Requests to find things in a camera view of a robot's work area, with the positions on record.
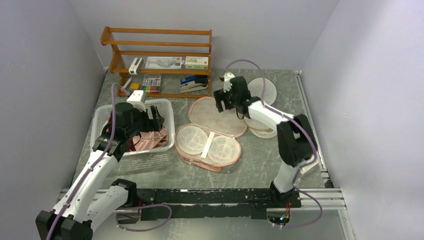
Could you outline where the pink satin bra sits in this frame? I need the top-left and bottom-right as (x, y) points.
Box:
(132, 128), (169, 151)

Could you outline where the floral peach laundry bag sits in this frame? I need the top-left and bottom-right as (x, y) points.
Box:
(174, 96), (247, 172)

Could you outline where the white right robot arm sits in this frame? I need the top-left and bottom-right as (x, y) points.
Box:
(213, 72), (318, 207)

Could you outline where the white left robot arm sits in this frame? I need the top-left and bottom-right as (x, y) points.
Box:
(35, 102), (165, 240)

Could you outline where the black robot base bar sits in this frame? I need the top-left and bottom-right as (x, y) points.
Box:
(117, 188), (302, 221)

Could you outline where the white round mesh laundry bag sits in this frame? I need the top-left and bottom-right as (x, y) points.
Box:
(247, 77), (277, 105)

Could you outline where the red bra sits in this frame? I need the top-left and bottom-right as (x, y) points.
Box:
(92, 114), (141, 155)

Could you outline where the beige round laundry bag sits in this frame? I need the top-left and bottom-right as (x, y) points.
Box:
(243, 118), (277, 139)

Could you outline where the blue black stapler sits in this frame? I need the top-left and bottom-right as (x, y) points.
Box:
(180, 74), (209, 93)

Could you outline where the coloured marker pen set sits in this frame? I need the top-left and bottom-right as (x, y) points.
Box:
(141, 74), (162, 94)

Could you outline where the yellow sticky note block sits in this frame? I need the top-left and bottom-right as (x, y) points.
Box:
(129, 83), (140, 91)

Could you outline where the white green box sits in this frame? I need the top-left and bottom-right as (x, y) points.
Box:
(184, 56), (209, 70)

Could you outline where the white plastic basket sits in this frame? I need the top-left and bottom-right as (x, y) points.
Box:
(89, 98), (176, 158)

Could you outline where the white marker pen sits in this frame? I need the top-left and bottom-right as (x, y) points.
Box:
(122, 77), (132, 91)

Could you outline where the white handheld device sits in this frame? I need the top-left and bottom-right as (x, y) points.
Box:
(128, 57), (143, 75)

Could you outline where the clear plastic package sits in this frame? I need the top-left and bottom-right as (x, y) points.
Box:
(145, 56), (185, 70)

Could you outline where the small white red box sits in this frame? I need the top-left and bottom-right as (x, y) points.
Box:
(300, 160), (319, 175)

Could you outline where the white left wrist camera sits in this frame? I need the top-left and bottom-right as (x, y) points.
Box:
(126, 90), (147, 112)

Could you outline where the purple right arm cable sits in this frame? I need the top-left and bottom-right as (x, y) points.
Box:
(220, 59), (324, 230)

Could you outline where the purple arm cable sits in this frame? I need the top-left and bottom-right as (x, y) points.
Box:
(44, 82), (132, 240)
(220, 59), (324, 230)

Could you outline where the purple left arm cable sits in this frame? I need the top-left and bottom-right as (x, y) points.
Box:
(44, 82), (132, 240)

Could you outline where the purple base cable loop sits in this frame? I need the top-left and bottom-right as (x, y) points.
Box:
(114, 202), (173, 233)

